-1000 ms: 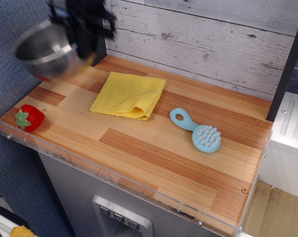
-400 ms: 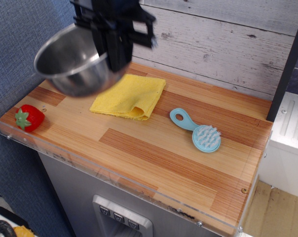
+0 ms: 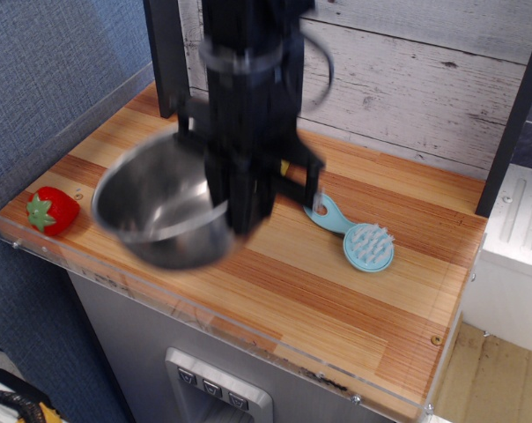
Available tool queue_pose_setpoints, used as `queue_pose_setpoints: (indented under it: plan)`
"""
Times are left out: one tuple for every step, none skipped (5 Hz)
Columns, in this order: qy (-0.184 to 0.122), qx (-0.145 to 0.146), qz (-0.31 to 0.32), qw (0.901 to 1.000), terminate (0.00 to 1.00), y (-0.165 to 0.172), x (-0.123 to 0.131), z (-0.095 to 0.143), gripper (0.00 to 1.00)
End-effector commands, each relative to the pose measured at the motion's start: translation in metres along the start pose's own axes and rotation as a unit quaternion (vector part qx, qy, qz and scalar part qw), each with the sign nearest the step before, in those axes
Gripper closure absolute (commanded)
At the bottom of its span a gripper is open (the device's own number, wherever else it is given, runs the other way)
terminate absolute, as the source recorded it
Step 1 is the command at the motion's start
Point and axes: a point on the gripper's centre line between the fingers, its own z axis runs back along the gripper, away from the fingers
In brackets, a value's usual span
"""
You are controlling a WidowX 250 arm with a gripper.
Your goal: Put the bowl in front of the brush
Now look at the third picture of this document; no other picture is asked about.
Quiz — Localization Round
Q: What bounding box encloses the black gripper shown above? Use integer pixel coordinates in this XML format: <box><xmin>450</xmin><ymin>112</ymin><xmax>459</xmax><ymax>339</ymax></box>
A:
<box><xmin>180</xmin><ymin>43</ymin><xmax>325</xmax><ymax>235</ymax></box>

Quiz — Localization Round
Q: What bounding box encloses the stainless steel bowl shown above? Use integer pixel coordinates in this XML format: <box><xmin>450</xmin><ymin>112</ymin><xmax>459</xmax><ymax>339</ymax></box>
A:
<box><xmin>91</xmin><ymin>130</ymin><xmax>246</xmax><ymax>270</ymax></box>

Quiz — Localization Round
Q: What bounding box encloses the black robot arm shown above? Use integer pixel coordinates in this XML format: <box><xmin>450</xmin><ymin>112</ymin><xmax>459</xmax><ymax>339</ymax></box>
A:
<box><xmin>179</xmin><ymin>1</ymin><xmax>324</xmax><ymax>235</ymax></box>

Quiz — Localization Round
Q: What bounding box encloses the light blue scrub brush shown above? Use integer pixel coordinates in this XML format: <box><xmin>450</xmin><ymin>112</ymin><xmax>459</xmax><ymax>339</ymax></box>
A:
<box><xmin>303</xmin><ymin>194</ymin><xmax>395</xmax><ymax>273</ymax></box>

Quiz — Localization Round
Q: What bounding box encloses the yellow folded cloth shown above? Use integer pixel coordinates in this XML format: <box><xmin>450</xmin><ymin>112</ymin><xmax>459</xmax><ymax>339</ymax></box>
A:
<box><xmin>280</xmin><ymin>160</ymin><xmax>290</xmax><ymax>176</ymax></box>

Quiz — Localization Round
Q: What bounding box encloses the silver toy fridge cabinet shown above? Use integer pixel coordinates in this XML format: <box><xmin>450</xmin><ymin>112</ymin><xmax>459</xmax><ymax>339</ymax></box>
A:
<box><xmin>70</xmin><ymin>274</ymin><xmax>386</xmax><ymax>422</ymax></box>

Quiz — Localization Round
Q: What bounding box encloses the red toy strawberry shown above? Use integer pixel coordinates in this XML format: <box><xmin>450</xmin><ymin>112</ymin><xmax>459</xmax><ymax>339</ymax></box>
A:
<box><xmin>26</xmin><ymin>186</ymin><xmax>80</xmax><ymax>236</ymax></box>

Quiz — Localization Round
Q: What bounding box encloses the grey dispenser button panel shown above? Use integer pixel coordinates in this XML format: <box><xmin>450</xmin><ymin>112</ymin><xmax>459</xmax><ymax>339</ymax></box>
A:
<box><xmin>165</xmin><ymin>347</ymin><xmax>274</xmax><ymax>422</ymax></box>

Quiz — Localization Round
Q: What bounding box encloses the white toy sink counter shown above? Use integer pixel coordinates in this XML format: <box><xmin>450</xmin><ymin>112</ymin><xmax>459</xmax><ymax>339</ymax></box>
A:
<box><xmin>462</xmin><ymin>164</ymin><xmax>532</xmax><ymax>351</ymax></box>

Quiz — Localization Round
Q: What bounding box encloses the yellow object bottom corner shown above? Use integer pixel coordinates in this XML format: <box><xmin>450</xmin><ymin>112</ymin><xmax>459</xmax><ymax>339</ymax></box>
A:
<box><xmin>33</xmin><ymin>402</ymin><xmax>64</xmax><ymax>423</ymax></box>

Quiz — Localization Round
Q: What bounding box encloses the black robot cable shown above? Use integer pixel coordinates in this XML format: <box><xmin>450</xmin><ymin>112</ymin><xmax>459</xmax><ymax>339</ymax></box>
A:
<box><xmin>299</xmin><ymin>30</ymin><xmax>336</xmax><ymax>116</ymax></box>

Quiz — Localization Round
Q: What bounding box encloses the black left frame post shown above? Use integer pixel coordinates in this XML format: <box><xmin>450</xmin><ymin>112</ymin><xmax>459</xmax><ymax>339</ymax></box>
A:
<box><xmin>143</xmin><ymin>0</ymin><xmax>189</xmax><ymax>118</ymax></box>

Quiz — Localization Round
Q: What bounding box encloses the black frame post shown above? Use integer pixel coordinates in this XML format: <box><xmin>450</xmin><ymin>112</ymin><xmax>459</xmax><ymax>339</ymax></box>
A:
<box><xmin>475</xmin><ymin>50</ymin><xmax>532</xmax><ymax>218</ymax></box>
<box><xmin>143</xmin><ymin>0</ymin><xmax>189</xmax><ymax>118</ymax></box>

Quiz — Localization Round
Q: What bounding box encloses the black right frame post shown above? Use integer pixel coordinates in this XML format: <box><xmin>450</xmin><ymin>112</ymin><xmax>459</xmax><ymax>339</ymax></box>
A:
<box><xmin>475</xmin><ymin>50</ymin><xmax>532</xmax><ymax>218</ymax></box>

